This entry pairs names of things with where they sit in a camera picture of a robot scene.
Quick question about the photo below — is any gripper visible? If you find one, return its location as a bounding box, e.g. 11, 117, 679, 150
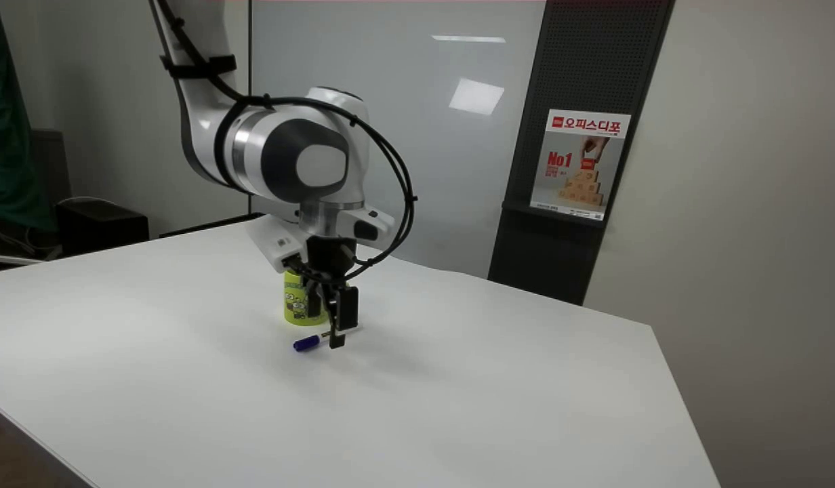
304, 236, 361, 350

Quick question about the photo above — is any black box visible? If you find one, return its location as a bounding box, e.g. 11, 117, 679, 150
54, 198, 151, 259

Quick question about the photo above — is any dark cabinet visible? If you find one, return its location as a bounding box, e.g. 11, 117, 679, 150
27, 128, 74, 204

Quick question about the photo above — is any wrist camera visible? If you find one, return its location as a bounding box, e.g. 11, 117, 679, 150
246, 216, 307, 274

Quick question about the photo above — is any whiteboard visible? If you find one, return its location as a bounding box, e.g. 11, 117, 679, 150
250, 0, 548, 280

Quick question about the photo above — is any red and white poster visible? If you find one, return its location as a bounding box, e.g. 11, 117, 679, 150
529, 108, 632, 222

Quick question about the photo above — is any black perforated display stand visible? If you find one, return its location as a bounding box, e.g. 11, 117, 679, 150
487, 0, 677, 307

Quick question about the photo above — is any yellow-green printed mug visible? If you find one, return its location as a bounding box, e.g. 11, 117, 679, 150
283, 268, 331, 327

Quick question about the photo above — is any blue marker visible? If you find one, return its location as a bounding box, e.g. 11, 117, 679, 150
293, 331, 334, 354

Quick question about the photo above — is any green curtain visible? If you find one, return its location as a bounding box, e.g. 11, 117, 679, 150
0, 0, 58, 235

